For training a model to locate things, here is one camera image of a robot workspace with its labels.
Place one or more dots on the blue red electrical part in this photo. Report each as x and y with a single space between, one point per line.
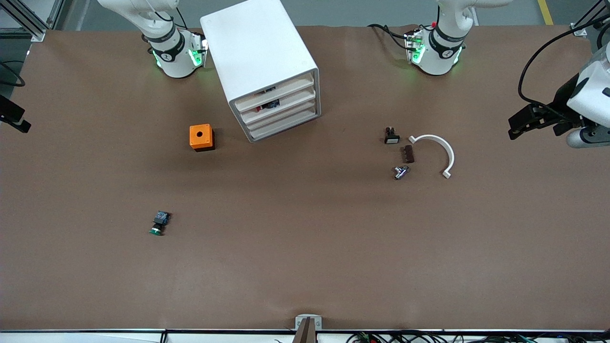
272 104

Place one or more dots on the brown table mat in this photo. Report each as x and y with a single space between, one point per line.
305 238

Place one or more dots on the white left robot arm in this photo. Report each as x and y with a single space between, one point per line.
436 55

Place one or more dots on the brown terminal block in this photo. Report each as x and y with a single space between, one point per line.
408 154

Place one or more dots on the orange button enclosure box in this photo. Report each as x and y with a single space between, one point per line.
196 139

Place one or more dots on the green push button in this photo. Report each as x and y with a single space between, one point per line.
161 219

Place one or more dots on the small black part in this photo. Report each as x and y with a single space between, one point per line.
268 90

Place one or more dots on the grey metal bracket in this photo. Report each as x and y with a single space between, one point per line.
299 324

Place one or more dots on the black switch with white cap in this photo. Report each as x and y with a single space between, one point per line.
391 139

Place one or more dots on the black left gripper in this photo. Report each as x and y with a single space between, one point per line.
565 97

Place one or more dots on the aluminium frame profile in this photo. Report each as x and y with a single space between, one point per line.
579 31
38 34

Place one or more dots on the white curved plastic arc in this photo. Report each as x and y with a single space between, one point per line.
450 156

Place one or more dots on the silver metal key switch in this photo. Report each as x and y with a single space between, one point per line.
400 172

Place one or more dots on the brown tapered bar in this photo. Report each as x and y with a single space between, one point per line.
306 333

